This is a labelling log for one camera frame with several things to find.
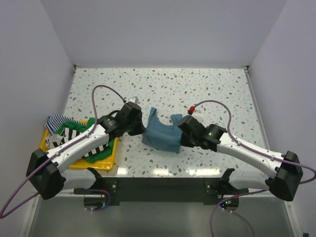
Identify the blue ribbed tank top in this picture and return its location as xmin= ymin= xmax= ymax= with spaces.
xmin=142 ymin=107 xmax=182 ymax=153

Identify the black white striped tank top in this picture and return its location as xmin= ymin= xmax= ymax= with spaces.
xmin=45 ymin=127 xmax=114 ymax=163

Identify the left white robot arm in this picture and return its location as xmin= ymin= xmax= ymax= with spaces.
xmin=26 ymin=102 xmax=145 ymax=200

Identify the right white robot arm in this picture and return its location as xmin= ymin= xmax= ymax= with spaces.
xmin=177 ymin=115 xmax=303 ymax=201

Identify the green tank top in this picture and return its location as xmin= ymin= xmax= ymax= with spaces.
xmin=56 ymin=118 xmax=114 ymax=163

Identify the blue white striped tank top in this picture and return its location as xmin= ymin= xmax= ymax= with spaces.
xmin=45 ymin=114 xmax=75 ymax=135

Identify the yellow plastic tray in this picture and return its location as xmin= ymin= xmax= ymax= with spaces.
xmin=40 ymin=120 xmax=119 ymax=171

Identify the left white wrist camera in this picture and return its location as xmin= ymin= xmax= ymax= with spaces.
xmin=127 ymin=96 xmax=139 ymax=104

